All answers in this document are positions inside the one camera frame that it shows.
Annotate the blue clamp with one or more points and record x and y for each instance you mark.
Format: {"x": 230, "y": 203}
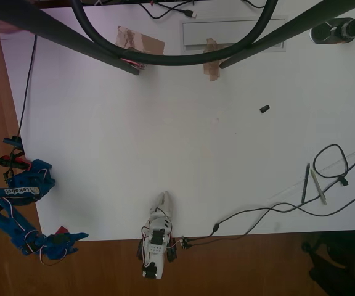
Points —
{"x": 11, "y": 140}

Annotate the brown tape patch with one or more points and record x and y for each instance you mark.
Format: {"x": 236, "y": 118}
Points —
{"x": 146, "y": 41}

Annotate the black red table clamp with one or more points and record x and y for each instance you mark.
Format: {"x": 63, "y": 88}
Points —
{"x": 14, "y": 161}

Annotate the small black cap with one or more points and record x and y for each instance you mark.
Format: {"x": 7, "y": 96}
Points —
{"x": 265, "y": 108}

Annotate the black pen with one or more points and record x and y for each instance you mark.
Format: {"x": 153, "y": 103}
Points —
{"x": 305, "y": 185}

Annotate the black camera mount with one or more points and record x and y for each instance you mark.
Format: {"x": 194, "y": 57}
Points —
{"x": 334, "y": 31}

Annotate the red toy brick block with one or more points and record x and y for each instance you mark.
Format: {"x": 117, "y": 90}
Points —
{"x": 62, "y": 230}

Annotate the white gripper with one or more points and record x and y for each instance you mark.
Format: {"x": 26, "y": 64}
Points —
{"x": 163, "y": 210}

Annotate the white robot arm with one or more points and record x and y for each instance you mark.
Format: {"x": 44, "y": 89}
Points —
{"x": 154, "y": 256}

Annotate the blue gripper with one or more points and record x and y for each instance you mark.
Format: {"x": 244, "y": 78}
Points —
{"x": 67, "y": 240}

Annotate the transparent ruler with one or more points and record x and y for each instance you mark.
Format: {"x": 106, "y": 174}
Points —
{"x": 334, "y": 168}

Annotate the black tripod leg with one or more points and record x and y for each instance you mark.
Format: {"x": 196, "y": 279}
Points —
{"x": 57, "y": 34}
{"x": 288, "y": 31}

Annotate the grey pen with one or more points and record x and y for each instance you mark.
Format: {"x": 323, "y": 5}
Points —
{"x": 318, "y": 188}

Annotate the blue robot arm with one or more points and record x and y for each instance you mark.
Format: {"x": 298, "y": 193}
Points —
{"x": 14, "y": 191}

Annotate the brown tape strip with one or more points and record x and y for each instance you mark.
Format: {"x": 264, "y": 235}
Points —
{"x": 213, "y": 69}

